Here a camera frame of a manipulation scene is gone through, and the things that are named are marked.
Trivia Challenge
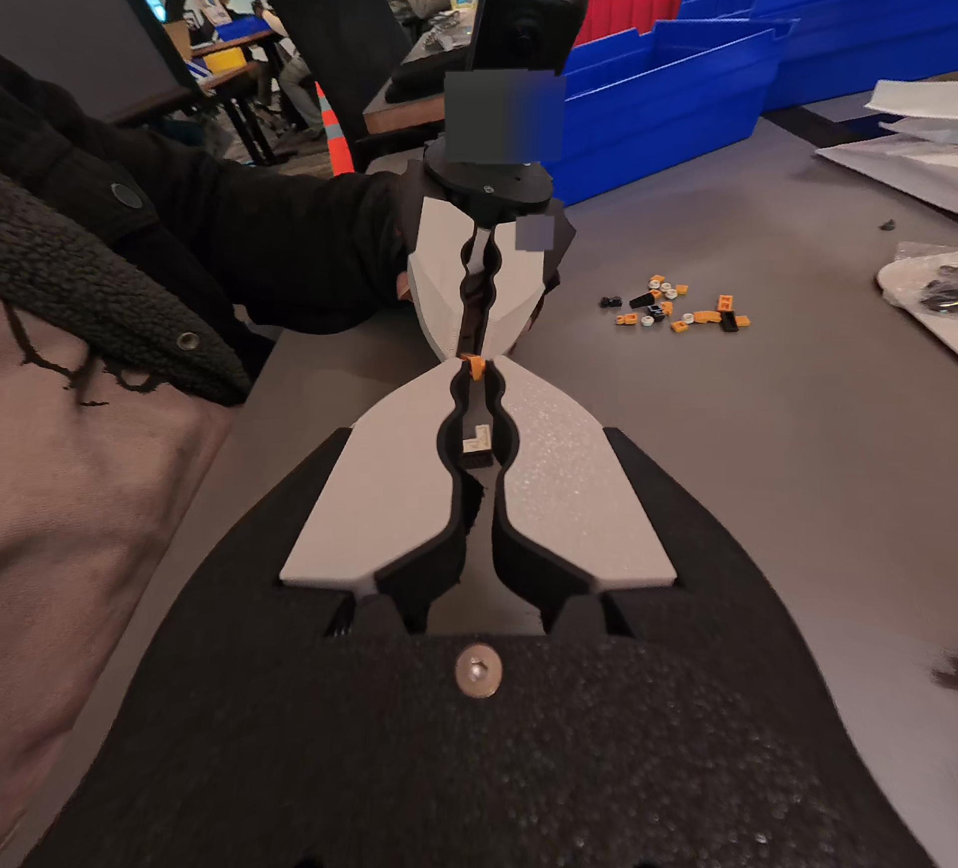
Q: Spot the open lego instruction booklet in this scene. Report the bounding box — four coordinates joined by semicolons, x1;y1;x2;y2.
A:
816;81;958;214

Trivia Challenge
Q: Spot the cluster of small lego parts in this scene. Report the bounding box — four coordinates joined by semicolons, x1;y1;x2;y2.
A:
599;274;751;335

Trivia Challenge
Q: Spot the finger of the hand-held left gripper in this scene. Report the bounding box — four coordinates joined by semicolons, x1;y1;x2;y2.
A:
407;196;481;364
481;217;567;362

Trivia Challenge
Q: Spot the wooden table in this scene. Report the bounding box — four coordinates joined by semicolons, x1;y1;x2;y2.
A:
363;82;450;136

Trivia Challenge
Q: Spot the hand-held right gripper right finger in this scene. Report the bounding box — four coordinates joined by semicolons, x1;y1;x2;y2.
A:
488;357;679;594

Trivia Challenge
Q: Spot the small black white lego assembly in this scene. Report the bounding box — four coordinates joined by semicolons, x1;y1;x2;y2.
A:
455;389;500;471

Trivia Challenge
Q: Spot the beige shirt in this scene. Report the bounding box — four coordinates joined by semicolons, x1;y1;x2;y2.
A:
0;307;235;847

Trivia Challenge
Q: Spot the clear bag of black parts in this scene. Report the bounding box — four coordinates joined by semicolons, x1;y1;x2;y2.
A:
894;243;958;319

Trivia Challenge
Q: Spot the person's left forearm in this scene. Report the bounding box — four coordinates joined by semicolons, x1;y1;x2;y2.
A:
105;135;420;334

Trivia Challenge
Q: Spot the orange traffic cone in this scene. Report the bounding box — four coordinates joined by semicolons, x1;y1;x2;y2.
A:
314;82;357;178

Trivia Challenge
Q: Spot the person's left hand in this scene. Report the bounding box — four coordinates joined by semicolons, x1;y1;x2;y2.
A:
524;273;562;335

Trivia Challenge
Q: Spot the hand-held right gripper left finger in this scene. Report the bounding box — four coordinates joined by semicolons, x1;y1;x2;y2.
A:
280;358;481;594

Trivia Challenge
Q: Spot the white oval tray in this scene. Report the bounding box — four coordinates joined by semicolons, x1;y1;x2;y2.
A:
876;258;958;360

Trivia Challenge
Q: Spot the black office chair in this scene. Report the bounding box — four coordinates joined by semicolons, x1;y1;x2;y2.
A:
243;0;420;169

